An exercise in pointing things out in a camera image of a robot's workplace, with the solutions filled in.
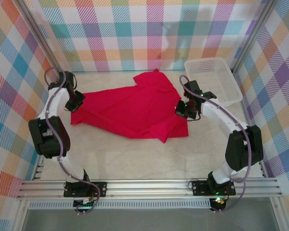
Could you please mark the red t-shirt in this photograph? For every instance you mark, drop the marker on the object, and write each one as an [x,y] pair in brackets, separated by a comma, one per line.
[130,108]

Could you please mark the aluminium frame post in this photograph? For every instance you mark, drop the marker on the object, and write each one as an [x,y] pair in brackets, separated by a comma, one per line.
[42,41]
[255,36]

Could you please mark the white perforated plastic basket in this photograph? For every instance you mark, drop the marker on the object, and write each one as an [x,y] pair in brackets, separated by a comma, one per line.
[212,79]

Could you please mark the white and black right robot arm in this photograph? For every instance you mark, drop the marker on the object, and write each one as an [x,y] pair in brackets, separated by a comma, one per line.
[219,113]

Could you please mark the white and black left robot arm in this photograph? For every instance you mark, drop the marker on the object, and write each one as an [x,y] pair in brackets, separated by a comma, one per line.
[55,103]

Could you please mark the long aluminium base rail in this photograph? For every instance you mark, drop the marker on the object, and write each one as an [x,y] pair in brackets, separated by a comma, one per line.
[147,188]

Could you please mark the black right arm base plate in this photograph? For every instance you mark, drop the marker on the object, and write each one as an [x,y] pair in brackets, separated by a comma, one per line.
[202,187]

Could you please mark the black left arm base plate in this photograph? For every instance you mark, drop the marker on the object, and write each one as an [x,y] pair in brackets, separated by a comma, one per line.
[98,188]

